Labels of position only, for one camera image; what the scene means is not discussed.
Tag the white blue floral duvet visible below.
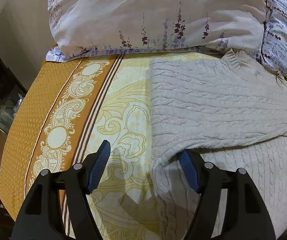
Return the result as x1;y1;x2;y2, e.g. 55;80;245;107
261;0;287;78

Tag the white floral pillow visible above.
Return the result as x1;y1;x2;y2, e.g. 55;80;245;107
46;0;267;62

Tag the yellow orange patterned bedsheet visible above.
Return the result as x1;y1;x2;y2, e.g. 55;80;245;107
0;54;163;239

